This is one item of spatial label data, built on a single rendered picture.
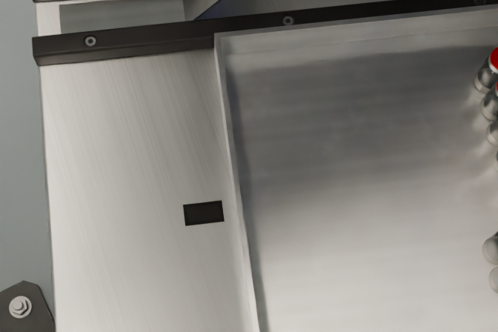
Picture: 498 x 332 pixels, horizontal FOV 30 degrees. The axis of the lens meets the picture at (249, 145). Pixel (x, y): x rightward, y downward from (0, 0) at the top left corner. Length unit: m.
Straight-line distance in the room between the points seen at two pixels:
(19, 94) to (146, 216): 1.03
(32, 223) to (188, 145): 0.94
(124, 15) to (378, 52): 0.21
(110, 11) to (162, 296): 0.23
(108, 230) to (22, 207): 0.95
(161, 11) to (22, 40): 1.01
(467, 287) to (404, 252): 0.05
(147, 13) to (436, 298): 0.32
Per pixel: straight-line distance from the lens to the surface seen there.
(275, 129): 0.71
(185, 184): 0.70
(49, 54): 0.72
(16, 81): 1.71
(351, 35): 0.73
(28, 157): 1.66
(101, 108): 0.72
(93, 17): 0.75
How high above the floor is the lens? 1.55
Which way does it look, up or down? 71 degrees down
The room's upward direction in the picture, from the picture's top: 6 degrees clockwise
